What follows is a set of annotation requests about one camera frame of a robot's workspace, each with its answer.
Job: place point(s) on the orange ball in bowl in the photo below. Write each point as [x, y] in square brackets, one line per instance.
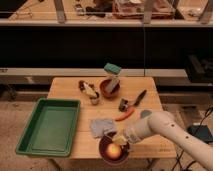
[113, 151]

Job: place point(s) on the black box on floor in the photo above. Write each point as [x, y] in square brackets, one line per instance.
[201, 132]

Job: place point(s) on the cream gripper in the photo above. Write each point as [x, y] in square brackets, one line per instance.
[119, 139]

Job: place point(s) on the orange carrot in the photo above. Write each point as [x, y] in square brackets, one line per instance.
[126, 114]

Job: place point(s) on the green plastic tray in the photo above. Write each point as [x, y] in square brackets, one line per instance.
[51, 128]

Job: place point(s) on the teal topped sponge block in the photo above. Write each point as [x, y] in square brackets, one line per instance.
[113, 71]

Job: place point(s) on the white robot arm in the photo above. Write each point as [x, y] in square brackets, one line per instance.
[163, 123]

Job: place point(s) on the grey folded cloth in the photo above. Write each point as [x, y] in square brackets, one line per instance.
[101, 127]

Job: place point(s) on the wooden table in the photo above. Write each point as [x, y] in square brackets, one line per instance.
[85, 146]

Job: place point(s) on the brown bowl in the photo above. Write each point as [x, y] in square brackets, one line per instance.
[113, 94]

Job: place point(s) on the blue grey round lid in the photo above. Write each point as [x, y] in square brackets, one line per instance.
[145, 113]

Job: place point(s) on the brown yellow toy animal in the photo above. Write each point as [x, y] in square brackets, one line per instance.
[87, 89]

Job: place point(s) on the small metal cup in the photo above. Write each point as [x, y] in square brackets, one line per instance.
[95, 101]

